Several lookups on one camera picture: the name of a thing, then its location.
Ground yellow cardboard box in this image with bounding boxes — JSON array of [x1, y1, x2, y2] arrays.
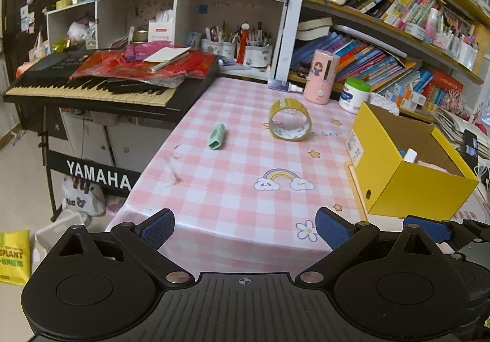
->
[[346, 103, 478, 221]]

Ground white power bank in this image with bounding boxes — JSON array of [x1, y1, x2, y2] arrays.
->
[[403, 148, 418, 163]]

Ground yellow tape roll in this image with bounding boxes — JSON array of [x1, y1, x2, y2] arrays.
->
[[268, 98, 312, 141]]

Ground black smartphone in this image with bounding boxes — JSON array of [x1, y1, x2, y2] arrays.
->
[[463, 129, 477, 167]]

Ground pink checkered tablecloth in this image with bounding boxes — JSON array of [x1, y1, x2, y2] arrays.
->
[[113, 77, 403, 275]]

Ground yellow plastic bag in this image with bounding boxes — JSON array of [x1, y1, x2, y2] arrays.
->
[[0, 229, 31, 286]]

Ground white quilted pouch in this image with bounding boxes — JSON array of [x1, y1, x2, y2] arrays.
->
[[368, 92, 399, 116]]

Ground green lid white jar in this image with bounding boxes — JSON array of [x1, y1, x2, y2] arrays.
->
[[339, 77, 371, 114]]

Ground small spray bottle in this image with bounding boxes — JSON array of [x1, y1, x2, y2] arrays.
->
[[267, 79, 304, 93]]

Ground pink humidifier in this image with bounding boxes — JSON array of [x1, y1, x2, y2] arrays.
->
[[304, 49, 340, 105]]

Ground red papers pile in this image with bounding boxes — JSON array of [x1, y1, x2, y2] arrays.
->
[[71, 41, 218, 88]]

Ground white notebook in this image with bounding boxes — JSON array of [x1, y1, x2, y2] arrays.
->
[[144, 47, 190, 73]]

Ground black Yamaha keyboard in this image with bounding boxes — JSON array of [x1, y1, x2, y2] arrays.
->
[[2, 49, 219, 123]]

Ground right white pen holder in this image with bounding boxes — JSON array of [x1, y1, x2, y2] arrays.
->
[[244, 45, 273, 68]]

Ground white pen holder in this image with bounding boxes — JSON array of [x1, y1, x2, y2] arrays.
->
[[201, 39, 236, 58], [244, 45, 273, 68]]

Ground left white pen holder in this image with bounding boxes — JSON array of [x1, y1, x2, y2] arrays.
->
[[201, 39, 236, 58]]

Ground wooden bookshelf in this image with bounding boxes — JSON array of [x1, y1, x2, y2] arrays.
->
[[300, 0, 489, 114]]

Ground red doll figurine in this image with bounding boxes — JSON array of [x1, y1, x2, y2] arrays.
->
[[237, 23, 250, 65]]

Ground white desktop shelf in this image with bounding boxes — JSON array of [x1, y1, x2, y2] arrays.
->
[[47, 0, 287, 67]]

